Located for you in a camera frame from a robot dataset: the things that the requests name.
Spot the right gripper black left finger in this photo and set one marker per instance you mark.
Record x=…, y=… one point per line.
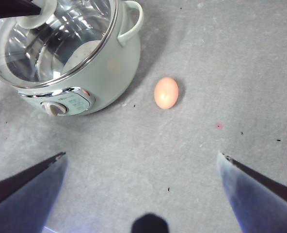
x=24, y=201

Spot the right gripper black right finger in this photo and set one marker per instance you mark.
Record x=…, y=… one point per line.
x=259, y=204

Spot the pale green electric pot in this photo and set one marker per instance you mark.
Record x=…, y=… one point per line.
x=119, y=60

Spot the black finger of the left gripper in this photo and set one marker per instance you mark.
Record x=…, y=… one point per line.
x=10, y=8

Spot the brown egg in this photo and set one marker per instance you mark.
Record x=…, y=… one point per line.
x=166, y=92

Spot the glass lid with green knob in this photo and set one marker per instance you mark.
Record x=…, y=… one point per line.
x=49, y=48

